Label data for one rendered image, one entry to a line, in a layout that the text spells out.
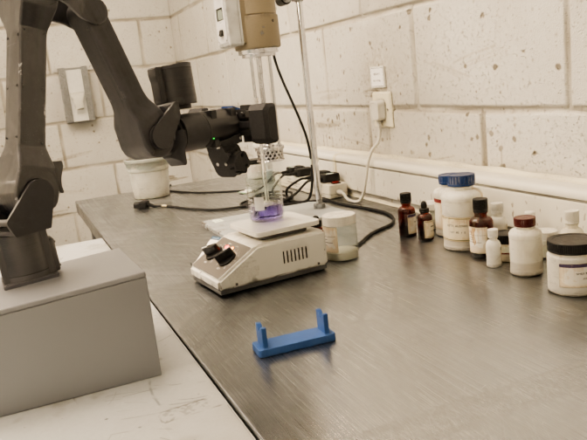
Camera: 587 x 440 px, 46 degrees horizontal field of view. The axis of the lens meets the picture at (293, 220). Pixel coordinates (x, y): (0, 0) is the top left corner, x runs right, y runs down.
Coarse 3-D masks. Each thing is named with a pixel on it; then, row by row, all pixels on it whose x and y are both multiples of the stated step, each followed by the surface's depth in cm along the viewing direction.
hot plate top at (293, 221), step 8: (288, 216) 119; (296, 216) 119; (304, 216) 118; (232, 224) 117; (240, 224) 117; (248, 224) 116; (256, 224) 115; (264, 224) 114; (272, 224) 114; (280, 224) 113; (288, 224) 112; (296, 224) 112; (304, 224) 113; (312, 224) 113; (248, 232) 112; (256, 232) 109; (264, 232) 109; (272, 232) 110; (280, 232) 111
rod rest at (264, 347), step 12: (324, 324) 84; (264, 336) 82; (288, 336) 85; (300, 336) 85; (312, 336) 84; (324, 336) 84; (252, 348) 85; (264, 348) 82; (276, 348) 82; (288, 348) 83; (300, 348) 83
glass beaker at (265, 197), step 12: (252, 180) 114; (264, 180) 113; (276, 180) 114; (252, 192) 114; (264, 192) 114; (276, 192) 114; (252, 204) 115; (264, 204) 114; (276, 204) 115; (252, 216) 115; (264, 216) 114; (276, 216) 115
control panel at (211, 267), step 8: (224, 240) 117; (224, 248) 114; (240, 248) 111; (248, 248) 109; (240, 256) 109; (200, 264) 115; (208, 264) 113; (216, 264) 111; (232, 264) 108; (208, 272) 110; (216, 272) 109; (224, 272) 107
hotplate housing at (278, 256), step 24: (240, 240) 114; (264, 240) 111; (288, 240) 111; (312, 240) 113; (192, 264) 117; (240, 264) 108; (264, 264) 109; (288, 264) 112; (312, 264) 114; (216, 288) 109; (240, 288) 108
